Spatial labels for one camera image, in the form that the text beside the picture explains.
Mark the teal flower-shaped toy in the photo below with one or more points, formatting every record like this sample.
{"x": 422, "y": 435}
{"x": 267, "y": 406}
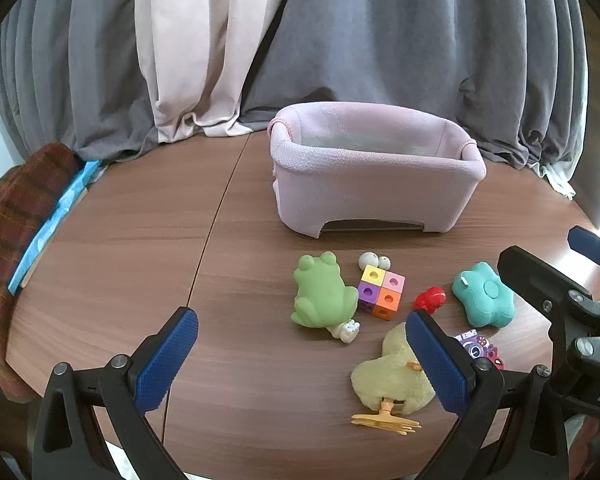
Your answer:
{"x": 482, "y": 297}

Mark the multicolour cube block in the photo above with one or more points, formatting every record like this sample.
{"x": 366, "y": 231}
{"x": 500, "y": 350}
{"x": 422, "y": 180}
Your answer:
{"x": 380, "y": 290}

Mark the yellow duck plush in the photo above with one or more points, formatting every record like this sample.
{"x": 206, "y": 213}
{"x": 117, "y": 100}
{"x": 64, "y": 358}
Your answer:
{"x": 385, "y": 375}

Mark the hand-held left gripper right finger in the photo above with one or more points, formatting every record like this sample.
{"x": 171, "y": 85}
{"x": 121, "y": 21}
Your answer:
{"x": 437, "y": 365}

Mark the pink fabric basket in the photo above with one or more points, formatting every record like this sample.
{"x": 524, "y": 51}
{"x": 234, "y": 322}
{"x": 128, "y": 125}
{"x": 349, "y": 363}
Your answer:
{"x": 370, "y": 195}

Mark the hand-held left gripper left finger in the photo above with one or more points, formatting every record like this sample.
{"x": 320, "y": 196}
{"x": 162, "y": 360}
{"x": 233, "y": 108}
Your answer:
{"x": 167, "y": 355}

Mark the green frog toy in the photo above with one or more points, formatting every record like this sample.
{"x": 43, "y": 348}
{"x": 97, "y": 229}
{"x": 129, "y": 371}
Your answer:
{"x": 322, "y": 295}

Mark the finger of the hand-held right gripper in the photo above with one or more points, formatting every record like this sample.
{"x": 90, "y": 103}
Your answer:
{"x": 592, "y": 245}
{"x": 540, "y": 280}

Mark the small cream white toy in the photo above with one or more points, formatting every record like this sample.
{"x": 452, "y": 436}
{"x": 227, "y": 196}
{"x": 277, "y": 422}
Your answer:
{"x": 347, "y": 332}

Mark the small red toy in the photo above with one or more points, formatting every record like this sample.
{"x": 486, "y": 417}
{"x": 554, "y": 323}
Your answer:
{"x": 430, "y": 298}

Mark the blue patterned strip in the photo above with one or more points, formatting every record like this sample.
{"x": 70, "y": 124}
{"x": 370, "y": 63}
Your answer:
{"x": 55, "y": 210}

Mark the purple printed card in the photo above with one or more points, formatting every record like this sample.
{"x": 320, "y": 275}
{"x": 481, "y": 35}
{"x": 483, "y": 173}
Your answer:
{"x": 475, "y": 345}

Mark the beige curtain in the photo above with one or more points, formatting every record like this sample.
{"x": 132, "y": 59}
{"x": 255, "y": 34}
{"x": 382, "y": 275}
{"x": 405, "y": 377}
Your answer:
{"x": 190, "y": 35}

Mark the grey curtain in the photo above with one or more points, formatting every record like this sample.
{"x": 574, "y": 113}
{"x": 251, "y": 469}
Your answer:
{"x": 380, "y": 35}
{"x": 80, "y": 75}

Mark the white sheer curtain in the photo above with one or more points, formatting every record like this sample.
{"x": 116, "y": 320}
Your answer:
{"x": 560, "y": 180}

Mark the white double-ball toy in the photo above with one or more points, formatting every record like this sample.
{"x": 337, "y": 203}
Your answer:
{"x": 367, "y": 260}

